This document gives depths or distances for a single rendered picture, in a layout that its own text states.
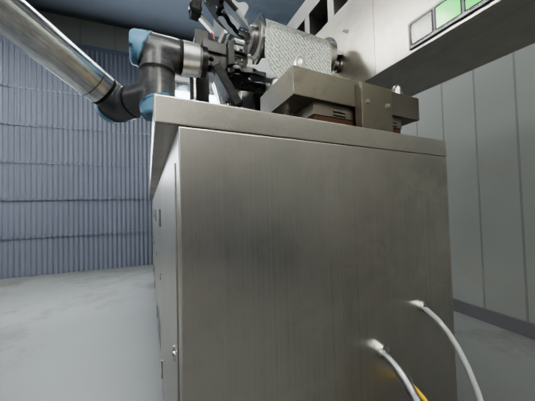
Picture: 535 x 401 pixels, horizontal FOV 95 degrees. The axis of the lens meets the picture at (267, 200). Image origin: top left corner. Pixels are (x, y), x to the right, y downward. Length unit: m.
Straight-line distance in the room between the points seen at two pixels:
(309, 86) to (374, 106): 0.17
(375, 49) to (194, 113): 0.68
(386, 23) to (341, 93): 0.37
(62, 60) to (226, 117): 0.39
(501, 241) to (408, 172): 1.44
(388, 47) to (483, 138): 1.29
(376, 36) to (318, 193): 0.62
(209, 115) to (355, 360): 0.50
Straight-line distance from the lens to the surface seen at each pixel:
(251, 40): 0.86
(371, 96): 0.65
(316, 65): 0.89
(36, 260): 4.10
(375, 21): 0.98
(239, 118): 0.39
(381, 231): 0.55
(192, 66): 0.68
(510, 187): 1.98
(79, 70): 0.69
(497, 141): 2.04
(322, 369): 0.52
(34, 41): 0.68
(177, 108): 0.38
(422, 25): 0.85
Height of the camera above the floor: 0.75
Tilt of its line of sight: 2 degrees up
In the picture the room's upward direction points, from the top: 1 degrees counter-clockwise
